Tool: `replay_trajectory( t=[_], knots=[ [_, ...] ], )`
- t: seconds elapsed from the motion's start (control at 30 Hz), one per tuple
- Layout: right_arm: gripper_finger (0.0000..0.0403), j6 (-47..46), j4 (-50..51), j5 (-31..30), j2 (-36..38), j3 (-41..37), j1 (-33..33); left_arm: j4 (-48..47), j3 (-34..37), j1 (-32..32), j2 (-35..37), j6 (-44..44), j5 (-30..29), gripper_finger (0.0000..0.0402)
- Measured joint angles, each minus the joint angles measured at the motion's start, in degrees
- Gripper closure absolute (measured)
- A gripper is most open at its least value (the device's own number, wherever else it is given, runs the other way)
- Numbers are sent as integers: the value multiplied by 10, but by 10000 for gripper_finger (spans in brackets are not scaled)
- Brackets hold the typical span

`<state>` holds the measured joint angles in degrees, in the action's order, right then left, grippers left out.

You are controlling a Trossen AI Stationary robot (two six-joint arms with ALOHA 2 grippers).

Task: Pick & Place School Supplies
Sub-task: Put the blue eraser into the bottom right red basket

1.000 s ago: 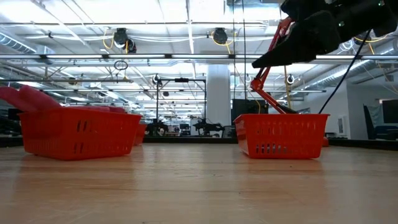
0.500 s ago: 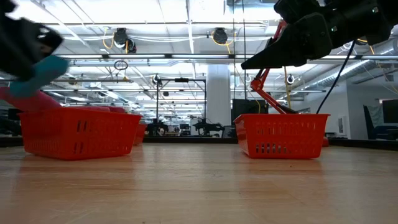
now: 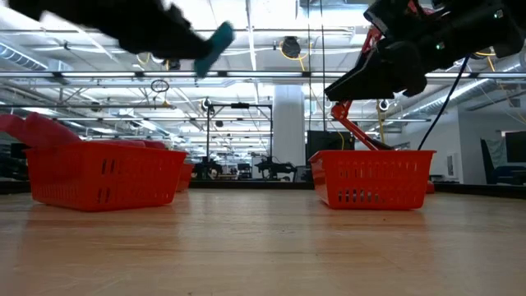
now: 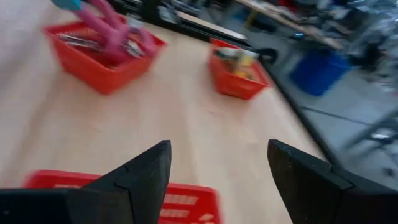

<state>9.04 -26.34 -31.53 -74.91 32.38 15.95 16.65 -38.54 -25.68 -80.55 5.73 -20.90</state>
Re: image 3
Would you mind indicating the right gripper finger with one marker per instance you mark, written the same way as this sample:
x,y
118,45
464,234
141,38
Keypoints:
x,y
378,78

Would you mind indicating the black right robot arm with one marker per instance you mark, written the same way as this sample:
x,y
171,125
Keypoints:
x,y
511,29

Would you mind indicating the black cabinet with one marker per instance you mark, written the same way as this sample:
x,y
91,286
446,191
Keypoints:
x,y
328,141

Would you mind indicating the red desk lamp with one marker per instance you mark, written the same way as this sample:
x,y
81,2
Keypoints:
x,y
343,113

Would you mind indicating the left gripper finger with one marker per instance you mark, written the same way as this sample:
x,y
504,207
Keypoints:
x,y
181,47

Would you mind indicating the background black robot arm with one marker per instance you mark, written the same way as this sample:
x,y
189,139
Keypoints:
x,y
275,167
207,168

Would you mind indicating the blue eraser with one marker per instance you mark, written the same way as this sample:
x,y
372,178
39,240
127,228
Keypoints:
x,y
215,47

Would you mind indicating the black background workstation frame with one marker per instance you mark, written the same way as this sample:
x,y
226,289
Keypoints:
x,y
240,106

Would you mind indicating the white building column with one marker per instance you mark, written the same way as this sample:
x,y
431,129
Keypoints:
x,y
289,123

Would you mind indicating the red plastic basket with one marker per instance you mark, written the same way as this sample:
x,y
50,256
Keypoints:
x,y
102,177
185,177
370,177

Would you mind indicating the black monitor screen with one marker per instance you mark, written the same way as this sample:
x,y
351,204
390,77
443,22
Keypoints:
x,y
515,146

